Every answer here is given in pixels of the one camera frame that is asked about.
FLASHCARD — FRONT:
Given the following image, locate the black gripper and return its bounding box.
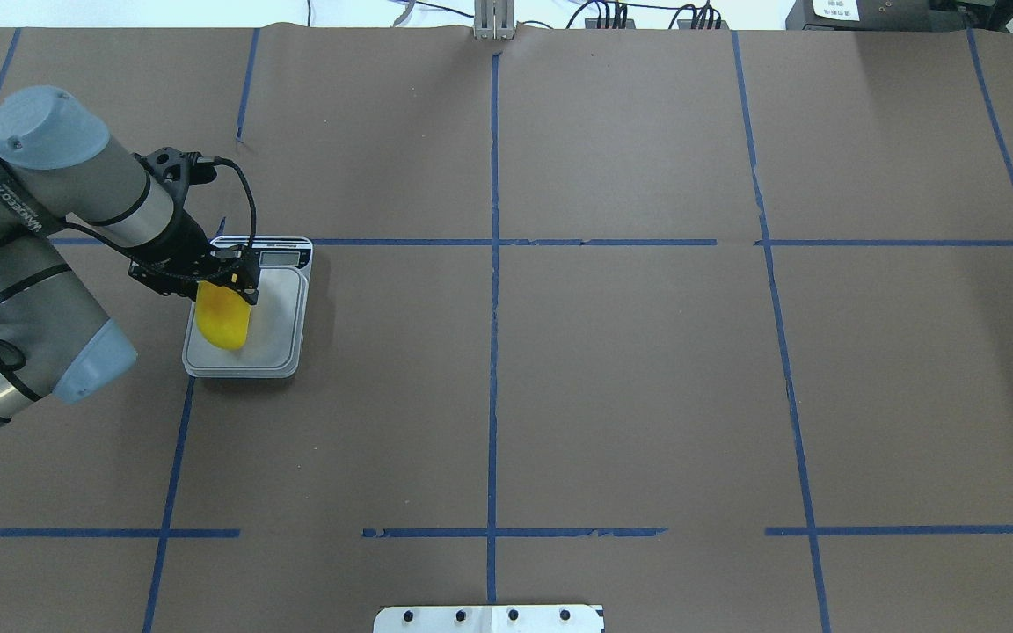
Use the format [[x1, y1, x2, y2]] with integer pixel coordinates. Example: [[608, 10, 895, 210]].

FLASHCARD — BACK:
[[128, 148, 261, 306]]

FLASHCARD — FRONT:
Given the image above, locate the yellow mango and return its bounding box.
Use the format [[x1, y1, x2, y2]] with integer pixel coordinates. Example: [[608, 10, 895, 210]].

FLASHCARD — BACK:
[[193, 281, 251, 350]]

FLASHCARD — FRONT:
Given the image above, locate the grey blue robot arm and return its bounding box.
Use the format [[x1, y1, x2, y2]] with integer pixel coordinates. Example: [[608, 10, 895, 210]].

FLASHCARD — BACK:
[[0, 85, 260, 429]]

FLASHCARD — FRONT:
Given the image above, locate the grey digital kitchen scale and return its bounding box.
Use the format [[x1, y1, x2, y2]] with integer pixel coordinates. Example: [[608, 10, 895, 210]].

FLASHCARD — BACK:
[[181, 236, 313, 380]]

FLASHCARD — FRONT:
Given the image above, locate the white mounting plate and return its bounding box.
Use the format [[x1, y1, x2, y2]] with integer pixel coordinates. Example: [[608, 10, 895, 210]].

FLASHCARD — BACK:
[[371, 604, 606, 632]]

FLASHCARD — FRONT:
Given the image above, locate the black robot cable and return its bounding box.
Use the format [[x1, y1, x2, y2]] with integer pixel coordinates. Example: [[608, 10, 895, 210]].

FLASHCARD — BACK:
[[199, 156, 259, 265]]

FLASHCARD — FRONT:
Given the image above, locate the aluminium frame post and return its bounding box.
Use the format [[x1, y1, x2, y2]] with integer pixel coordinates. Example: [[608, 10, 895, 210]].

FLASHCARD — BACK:
[[473, 0, 517, 39]]

